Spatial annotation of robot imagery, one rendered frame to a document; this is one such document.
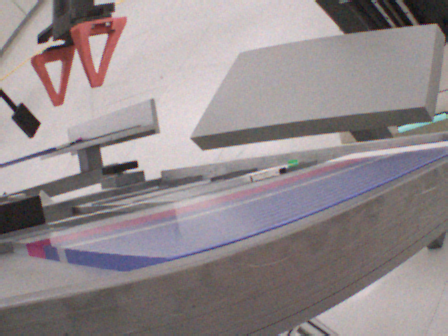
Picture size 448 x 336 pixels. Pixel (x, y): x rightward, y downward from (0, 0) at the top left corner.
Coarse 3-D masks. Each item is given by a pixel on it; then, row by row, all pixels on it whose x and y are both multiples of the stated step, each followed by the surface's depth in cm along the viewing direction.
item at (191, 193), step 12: (228, 180) 89; (240, 180) 90; (252, 180) 91; (180, 192) 85; (192, 192) 85; (204, 192) 86; (132, 204) 80; (144, 204) 81; (156, 204) 82; (168, 204) 83; (84, 216) 75; (96, 216) 76; (108, 216) 77; (60, 228) 73
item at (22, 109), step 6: (18, 108) 76; (24, 108) 77; (12, 114) 77; (18, 114) 76; (24, 114) 77; (30, 114) 78; (18, 120) 76; (24, 120) 77; (30, 120) 77; (36, 120) 78; (18, 126) 77; (24, 126) 77; (30, 126) 77; (36, 126) 78; (24, 132) 78; (30, 132) 77; (30, 138) 78
